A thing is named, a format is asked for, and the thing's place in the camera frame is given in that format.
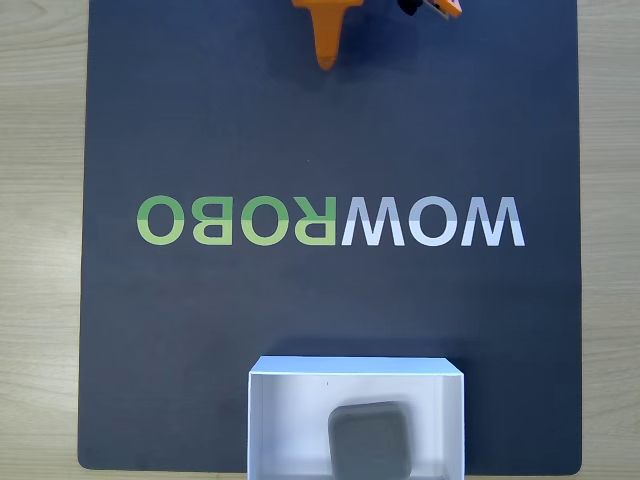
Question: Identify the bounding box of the grey square rounded case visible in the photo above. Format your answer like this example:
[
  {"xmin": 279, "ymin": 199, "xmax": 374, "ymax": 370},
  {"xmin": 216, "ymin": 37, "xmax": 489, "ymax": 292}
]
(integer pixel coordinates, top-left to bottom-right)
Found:
[{"xmin": 327, "ymin": 399, "xmax": 414, "ymax": 480}]

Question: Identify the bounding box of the dark mat with WOWROBO print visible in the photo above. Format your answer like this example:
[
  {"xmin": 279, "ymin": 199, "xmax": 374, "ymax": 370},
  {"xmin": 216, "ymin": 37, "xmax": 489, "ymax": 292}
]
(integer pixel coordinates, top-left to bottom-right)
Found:
[{"xmin": 77, "ymin": 0, "xmax": 584, "ymax": 474}]

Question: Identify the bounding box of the white open cardboard box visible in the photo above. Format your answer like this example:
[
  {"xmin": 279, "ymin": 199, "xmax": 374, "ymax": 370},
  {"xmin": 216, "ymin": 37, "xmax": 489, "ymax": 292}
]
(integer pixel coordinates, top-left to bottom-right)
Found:
[{"xmin": 247, "ymin": 354, "xmax": 466, "ymax": 480}]

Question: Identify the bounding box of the orange gripper camera mount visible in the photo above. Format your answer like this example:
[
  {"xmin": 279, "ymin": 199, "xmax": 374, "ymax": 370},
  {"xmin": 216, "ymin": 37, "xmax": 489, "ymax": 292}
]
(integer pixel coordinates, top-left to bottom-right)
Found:
[{"xmin": 397, "ymin": 0, "xmax": 464, "ymax": 22}]

